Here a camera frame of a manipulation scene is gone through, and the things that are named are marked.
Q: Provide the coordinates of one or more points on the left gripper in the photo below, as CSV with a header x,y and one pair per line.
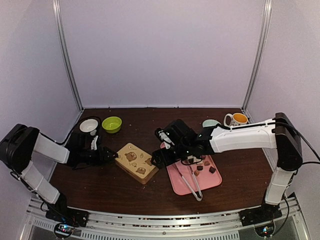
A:
x,y
105,158

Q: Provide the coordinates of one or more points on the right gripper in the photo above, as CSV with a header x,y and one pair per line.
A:
x,y
156,155

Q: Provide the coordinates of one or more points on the beige tin box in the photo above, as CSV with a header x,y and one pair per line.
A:
x,y
142,174

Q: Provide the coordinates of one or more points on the beige bear tin lid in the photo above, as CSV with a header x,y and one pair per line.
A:
x,y
130,154

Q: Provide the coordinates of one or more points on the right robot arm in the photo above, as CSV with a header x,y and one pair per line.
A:
x,y
278,133

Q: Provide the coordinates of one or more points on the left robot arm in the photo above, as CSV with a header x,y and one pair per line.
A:
x,y
22,149

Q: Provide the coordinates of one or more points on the dark square chocolate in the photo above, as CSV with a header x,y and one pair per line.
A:
x,y
212,170

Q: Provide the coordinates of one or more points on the green bowl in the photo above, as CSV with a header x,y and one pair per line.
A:
x,y
112,124

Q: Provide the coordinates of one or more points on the small white black bowl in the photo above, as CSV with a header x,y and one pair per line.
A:
x,y
89,126

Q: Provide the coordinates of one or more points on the pink tray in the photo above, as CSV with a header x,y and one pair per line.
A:
x,y
189,179

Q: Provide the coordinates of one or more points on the light blue bowl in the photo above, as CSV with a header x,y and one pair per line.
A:
x,y
208,123

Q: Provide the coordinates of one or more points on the white mug yellow inside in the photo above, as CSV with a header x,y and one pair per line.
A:
x,y
235,119

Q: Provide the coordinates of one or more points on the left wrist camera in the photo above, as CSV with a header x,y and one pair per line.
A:
x,y
95,142

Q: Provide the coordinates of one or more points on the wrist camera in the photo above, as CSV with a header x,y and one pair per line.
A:
x,y
95,142
166,142

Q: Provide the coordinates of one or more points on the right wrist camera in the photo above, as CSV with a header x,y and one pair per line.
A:
x,y
166,142

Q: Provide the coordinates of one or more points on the left aluminium frame post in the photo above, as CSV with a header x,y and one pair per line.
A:
x,y
65,54

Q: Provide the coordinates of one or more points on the aluminium frame post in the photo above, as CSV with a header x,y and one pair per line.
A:
x,y
264,30
65,54

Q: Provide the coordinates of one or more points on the front aluminium rail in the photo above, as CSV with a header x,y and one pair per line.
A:
x,y
209,226

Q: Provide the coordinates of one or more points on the right aluminium frame post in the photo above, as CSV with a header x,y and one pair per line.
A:
x,y
264,30

